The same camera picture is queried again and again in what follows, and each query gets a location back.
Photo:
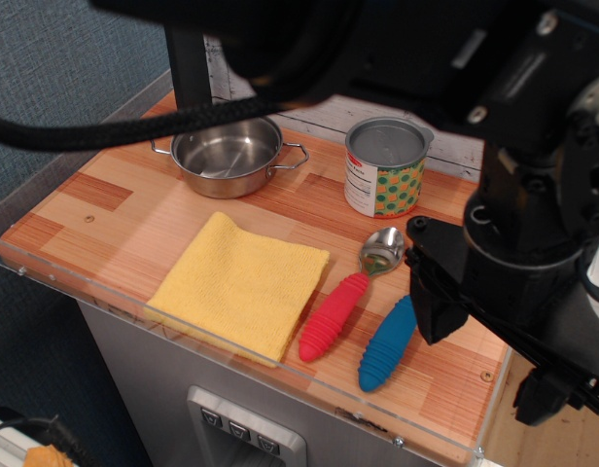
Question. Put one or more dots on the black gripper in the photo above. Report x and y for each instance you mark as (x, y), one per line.
(527, 285)

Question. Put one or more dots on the small stainless steel pot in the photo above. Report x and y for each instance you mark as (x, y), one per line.
(233, 160)

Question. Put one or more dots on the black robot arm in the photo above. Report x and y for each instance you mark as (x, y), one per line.
(522, 76)

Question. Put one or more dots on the yellow dish towel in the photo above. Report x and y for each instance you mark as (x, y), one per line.
(239, 291)

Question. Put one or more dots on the toy food can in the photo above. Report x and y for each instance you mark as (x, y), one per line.
(384, 166)

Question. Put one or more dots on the silver button control panel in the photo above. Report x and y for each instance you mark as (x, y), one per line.
(230, 435)

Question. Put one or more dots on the orange object bottom left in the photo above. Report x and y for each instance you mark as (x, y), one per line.
(46, 456)

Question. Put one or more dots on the blue handled fork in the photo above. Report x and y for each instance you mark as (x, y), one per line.
(387, 346)

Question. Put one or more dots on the red handled spoon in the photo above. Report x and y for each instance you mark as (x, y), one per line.
(381, 253)

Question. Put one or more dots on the black vertical post left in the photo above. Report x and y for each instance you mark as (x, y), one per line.
(188, 65)

